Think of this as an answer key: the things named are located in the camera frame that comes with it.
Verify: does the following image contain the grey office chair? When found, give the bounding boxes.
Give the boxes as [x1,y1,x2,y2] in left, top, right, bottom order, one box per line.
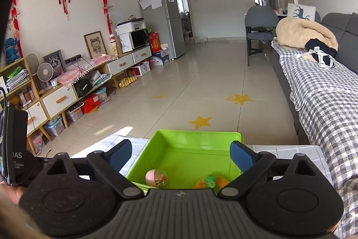
[245,5,279,65]

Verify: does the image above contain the red gift box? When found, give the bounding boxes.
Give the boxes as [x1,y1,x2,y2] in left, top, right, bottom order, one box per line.
[149,32,161,53]

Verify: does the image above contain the white deer pillow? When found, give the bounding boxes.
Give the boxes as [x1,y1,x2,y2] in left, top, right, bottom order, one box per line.
[287,3,316,21]

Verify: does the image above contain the grey fabric sofa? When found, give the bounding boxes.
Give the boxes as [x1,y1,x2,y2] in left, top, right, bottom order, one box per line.
[272,13,357,145]

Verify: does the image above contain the white printer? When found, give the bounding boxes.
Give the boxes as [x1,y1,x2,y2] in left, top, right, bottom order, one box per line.
[115,17,146,35]

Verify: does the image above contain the silver refrigerator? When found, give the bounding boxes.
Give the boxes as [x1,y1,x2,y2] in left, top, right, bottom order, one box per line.
[137,0,186,60]

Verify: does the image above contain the red storage box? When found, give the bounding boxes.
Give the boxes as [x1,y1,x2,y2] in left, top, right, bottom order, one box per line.
[81,94,101,114]

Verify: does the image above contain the small white desk fan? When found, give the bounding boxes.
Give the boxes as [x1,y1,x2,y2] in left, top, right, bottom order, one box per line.
[37,62,54,87]

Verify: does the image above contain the checked sofa blanket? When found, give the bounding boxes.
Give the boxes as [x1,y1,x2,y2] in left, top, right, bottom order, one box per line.
[271,42,357,238]

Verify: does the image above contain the person left hand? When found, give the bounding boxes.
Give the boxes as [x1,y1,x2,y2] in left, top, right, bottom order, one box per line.
[0,181,26,205]

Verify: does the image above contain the framed cartoon picture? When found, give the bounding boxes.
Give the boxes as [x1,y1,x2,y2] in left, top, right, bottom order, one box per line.
[84,31,107,59]

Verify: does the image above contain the dark framed picture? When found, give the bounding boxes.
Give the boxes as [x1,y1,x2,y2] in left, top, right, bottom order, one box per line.
[43,50,66,78]

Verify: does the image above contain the pink toy egg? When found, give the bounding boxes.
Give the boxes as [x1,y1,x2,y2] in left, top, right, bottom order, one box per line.
[145,169,168,188]

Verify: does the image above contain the black microwave oven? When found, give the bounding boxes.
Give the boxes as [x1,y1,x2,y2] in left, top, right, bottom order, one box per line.
[119,28,149,53]

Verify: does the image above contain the white tv cabinet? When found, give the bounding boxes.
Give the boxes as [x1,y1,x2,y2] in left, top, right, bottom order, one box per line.
[0,45,153,155]

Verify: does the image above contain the orange toy with green top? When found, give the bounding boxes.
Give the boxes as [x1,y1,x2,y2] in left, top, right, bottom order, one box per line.
[194,174,229,192]

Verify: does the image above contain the beige quilted blanket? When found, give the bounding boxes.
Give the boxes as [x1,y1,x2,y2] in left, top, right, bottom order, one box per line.
[274,17,339,56]

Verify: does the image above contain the green plastic cookie box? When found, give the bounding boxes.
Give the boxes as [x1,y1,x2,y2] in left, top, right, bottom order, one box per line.
[126,130,243,190]

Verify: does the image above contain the grey checked tablecloth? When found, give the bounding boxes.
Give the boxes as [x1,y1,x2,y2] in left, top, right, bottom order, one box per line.
[70,134,334,186]

